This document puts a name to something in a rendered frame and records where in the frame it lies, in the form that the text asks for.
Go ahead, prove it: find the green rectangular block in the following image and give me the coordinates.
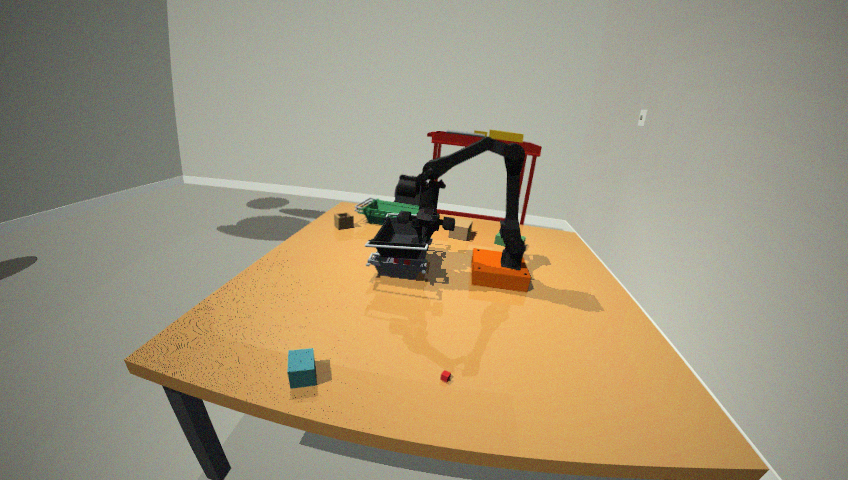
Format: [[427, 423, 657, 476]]
[[494, 232, 526, 247]]

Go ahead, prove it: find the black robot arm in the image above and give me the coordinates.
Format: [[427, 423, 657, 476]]
[[396, 136, 526, 270]]

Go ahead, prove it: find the small teal cube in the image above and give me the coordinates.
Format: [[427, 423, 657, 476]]
[[287, 348, 316, 389]]

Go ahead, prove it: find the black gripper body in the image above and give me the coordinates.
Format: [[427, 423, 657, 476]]
[[397, 199, 455, 231]]

